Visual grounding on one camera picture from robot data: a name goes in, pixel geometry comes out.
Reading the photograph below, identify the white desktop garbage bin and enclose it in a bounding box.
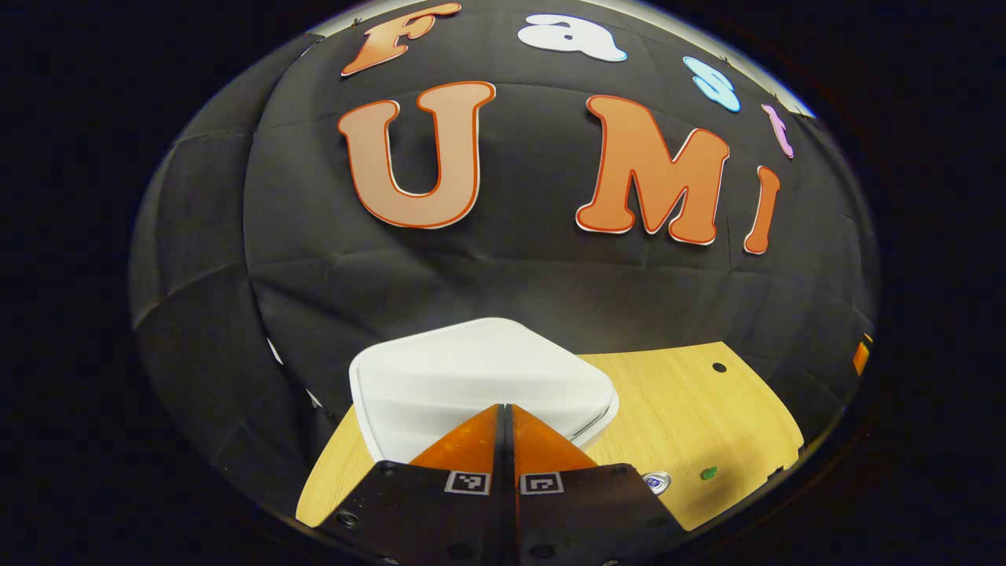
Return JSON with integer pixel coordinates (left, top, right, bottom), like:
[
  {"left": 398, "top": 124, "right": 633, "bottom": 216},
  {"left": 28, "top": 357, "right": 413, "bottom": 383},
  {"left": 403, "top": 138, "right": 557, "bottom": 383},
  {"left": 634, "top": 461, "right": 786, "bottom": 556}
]
[{"left": 348, "top": 317, "right": 620, "bottom": 465}]

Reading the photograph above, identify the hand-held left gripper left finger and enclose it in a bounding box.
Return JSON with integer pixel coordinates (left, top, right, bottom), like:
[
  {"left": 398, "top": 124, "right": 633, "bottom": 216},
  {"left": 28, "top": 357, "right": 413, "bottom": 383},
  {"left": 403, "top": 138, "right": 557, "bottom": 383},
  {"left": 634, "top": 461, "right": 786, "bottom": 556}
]
[{"left": 314, "top": 404, "right": 508, "bottom": 566}]

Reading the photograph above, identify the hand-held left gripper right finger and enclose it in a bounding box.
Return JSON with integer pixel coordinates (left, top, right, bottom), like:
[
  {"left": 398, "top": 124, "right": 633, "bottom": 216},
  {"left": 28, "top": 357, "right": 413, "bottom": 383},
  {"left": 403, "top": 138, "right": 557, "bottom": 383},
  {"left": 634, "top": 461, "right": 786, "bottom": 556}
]
[{"left": 507, "top": 404, "right": 692, "bottom": 566}]

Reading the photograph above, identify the black backdrop cloth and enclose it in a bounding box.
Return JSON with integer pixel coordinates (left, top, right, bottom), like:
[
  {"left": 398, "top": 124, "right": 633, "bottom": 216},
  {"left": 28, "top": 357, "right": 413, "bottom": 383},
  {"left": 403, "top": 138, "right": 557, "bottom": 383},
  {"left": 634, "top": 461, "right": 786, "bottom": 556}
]
[{"left": 128, "top": 0, "right": 879, "bottom": 512}]

